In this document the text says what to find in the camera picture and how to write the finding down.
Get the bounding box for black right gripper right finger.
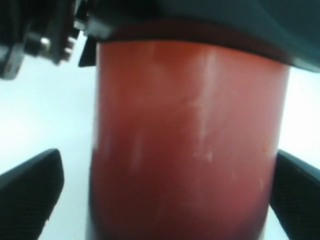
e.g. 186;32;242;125
270;150;320;240

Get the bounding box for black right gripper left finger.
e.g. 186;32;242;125
0;149;65;240

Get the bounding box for red sauce bottle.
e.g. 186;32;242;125
86;21;291;240

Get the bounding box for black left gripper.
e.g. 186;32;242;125
0;0;97;79

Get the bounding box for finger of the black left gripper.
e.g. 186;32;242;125
87;0;320;73

